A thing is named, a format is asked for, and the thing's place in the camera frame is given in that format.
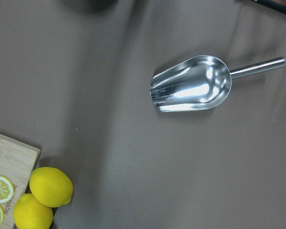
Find lemon slice lower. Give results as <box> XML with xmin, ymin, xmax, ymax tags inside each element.
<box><xmin>0</xmin><ymin>176</ymin><xmax>14</xmax><ymax>203</ymax></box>

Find yellow lemon upper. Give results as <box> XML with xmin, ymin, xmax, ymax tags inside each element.
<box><xmin>13</xmin><ymin>194</ymin><xmax>53</xmax><ymax>229</ymax></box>

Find yellow lemon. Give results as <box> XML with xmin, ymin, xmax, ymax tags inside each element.
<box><xmin>29</xmin><ymin>167</ymin><xmax>73</xmax><ymax>208</ymax></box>
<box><xmin>13</xmin><ymin>194</ymin><xmax>53</xmax><ymax>229</ymax></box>

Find steel ice scoop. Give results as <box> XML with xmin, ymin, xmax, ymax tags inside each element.
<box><xmin>150</xmin><ymin>55</ymin><xmax>286</xmax><ymax>112</ymax></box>

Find yellow lemon lower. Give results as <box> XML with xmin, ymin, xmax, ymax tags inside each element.
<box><xmin>29</xmin><ymin>167</ymin><xmax>73</xmax><ymax>208</ymax></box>

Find bamboo cutting board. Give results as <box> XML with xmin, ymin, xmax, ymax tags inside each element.
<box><xmin>0</xmin><ymin>134</ymin><xmax>41</xmax><ymax>229</ymax></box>

